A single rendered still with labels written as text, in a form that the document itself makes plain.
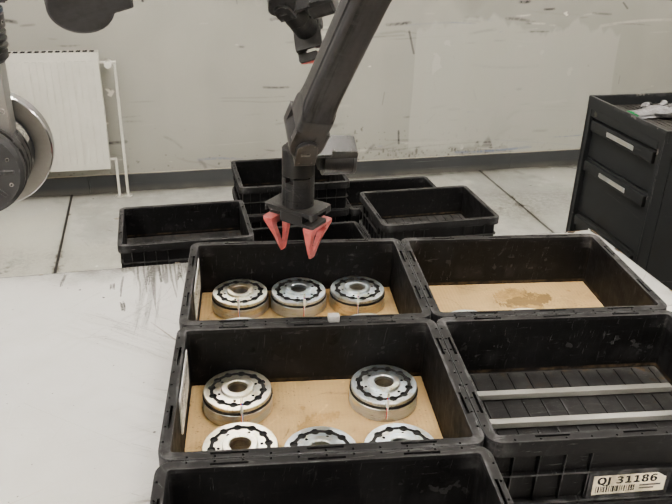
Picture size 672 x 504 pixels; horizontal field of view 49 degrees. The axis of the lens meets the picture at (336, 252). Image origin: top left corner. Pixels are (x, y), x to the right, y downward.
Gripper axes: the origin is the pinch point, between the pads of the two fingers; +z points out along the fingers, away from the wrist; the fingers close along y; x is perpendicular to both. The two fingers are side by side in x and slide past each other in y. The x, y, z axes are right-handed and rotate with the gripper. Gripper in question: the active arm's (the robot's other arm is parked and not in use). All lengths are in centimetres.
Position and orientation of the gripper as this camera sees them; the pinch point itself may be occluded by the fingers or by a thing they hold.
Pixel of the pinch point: (297, 249)
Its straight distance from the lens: 135.4
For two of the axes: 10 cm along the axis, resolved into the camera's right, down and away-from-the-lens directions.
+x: -5.3, 3.7, -7.7
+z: -0.4, 8.9, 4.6
